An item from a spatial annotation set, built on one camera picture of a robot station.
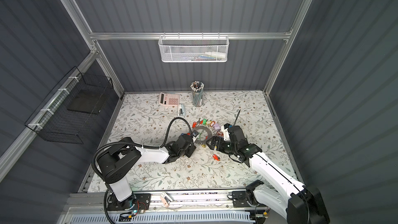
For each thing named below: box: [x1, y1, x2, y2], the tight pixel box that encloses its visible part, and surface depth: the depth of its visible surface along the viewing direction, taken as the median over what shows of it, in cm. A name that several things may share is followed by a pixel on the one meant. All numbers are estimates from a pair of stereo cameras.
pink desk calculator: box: [159, 92, 180, 106], surface depth 115 cm
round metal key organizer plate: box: [192, 124, 213, 145], surface depth 101 cm
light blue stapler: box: [177, 103, 187, 117], surface depth 110 cm
